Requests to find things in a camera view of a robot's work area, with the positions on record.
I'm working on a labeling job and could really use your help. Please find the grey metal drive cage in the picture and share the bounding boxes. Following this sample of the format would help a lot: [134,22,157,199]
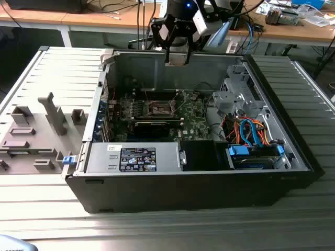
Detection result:
[211,63,265,117]

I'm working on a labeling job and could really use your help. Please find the black upright box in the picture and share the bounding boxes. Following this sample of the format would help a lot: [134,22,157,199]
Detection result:
[229,14,244,31]

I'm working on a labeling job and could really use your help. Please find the metal socket cover frame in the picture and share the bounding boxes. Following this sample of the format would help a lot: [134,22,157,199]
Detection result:
[170,89,187,110]

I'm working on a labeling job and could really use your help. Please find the silver CPU green edge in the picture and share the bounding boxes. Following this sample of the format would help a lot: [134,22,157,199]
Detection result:
[167,46,189,66]

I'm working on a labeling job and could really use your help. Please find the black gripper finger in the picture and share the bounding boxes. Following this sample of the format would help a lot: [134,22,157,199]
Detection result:
[187,26,210,65]
[151,15,174,64]

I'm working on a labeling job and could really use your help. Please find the blue box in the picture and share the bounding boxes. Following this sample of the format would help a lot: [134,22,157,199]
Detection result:
[292,0,326,8]

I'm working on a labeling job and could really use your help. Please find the small white device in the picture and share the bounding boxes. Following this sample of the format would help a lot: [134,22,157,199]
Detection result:
[226,39,239,53]

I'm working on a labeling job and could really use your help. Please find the silver black-faced wrist camera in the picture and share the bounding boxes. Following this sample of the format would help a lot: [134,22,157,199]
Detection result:
[193,10,213,36]

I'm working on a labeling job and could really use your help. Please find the grey parts rack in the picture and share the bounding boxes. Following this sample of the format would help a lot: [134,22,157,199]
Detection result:
[0,91,91,175]

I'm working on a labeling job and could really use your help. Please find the blue flat data wire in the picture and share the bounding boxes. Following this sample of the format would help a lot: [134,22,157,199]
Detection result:
[239,119,259,147]

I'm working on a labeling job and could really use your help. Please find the metal heat sink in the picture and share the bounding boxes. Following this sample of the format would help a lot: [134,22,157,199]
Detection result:
[265,6,300,26]

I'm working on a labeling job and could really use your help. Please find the green motherboard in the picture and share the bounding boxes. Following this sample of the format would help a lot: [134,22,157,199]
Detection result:
[108,90,213,143]

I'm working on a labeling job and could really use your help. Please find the black graphics card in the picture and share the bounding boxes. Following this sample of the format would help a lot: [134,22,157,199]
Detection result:
[133,120,171,139]

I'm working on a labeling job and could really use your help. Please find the CPU socket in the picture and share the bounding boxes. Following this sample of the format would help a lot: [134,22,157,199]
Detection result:
[146,99,175,116]

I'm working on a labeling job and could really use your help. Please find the black open PC case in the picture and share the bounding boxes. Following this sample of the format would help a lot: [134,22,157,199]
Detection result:
[61,49,325,214]

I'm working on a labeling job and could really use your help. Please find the flat black box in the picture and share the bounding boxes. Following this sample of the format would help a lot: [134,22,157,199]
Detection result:
[5,0,84,14]

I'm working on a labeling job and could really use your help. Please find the hard disk in blue carrier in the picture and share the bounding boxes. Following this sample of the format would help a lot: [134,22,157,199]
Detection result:
[225,144,285,170]

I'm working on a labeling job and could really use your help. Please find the grey rounded device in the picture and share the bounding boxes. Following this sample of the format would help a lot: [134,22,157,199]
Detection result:
[0,234,36,251]

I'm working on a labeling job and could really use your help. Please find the wooden desk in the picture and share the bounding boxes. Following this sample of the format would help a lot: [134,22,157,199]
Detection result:
[227,0,335,49]
[0,0,168,48]

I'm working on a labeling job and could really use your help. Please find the grey power supply unit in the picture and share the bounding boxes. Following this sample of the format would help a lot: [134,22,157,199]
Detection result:
[85,142,183,174]

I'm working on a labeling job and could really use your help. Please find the thin metal locking lever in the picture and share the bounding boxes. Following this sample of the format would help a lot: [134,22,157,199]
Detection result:
[141,83,151,106]

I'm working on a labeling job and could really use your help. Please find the orange wire bundle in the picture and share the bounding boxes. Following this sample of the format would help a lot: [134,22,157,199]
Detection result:
[225,117,270,145]

